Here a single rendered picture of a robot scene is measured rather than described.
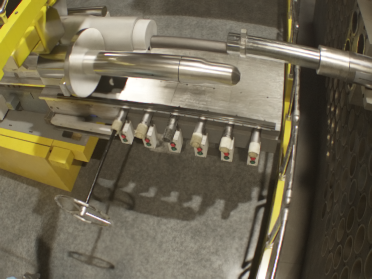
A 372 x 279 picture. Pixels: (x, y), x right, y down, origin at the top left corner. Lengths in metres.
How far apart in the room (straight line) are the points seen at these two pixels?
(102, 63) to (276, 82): 1.15
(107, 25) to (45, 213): 1.85
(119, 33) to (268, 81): 1.01
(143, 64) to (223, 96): 0.71
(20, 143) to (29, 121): 0.23
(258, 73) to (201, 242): 1.33
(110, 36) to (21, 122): 1.39
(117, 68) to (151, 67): 0.18
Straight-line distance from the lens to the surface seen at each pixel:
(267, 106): 2.15
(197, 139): 2.04
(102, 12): 2.41
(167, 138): 2.07
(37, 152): 2.75
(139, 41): 1.95
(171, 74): 1.61
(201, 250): 2.68
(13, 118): 3.15
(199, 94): 2.19
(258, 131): 2.08
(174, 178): 2.94
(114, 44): 2.01
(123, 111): 2.26
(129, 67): 1.67
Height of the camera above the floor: 2.57
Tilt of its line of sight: 56 degrees down
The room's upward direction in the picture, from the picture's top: 11 degrees counter-clockwise
